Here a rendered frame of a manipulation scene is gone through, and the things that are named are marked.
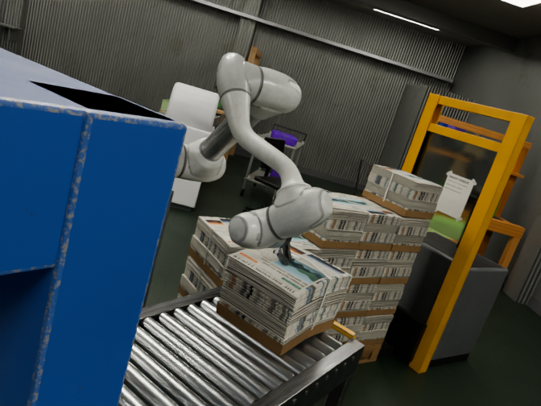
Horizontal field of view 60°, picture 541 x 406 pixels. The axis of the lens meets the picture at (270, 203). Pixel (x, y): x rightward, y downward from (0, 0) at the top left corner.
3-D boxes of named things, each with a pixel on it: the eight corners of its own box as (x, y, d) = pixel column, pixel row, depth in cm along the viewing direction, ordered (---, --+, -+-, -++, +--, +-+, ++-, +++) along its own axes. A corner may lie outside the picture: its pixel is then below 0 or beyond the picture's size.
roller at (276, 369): (190, 314, 167) (195, 301, 167) (295, 390, 143) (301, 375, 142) (180, 315, 163) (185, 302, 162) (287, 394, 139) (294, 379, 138)
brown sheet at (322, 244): (282, 221, 283) (284, 214, 282) (317, 223, 301) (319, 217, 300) (320, 248, 254) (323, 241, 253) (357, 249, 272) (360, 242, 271)
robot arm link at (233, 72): (230, 82, 148) (266, 93, 155) (224, 39, 155) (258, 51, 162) (211, 106, 157) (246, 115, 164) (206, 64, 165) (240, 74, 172)
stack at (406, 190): (311, 333, 339) (371, 163, 308) (340, 329, 357) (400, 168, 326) (346, 366, 309) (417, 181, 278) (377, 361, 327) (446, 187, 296)
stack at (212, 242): (161, 348, 269) (196, 213, 249) (311, 333, 339) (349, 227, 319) (187, 393, 240) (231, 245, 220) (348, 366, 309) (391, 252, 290)
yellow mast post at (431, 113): (347, 315, 385) (429, 93, 341) (354, 314, 390) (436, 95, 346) (354, 321, 378) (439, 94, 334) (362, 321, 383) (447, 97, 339)
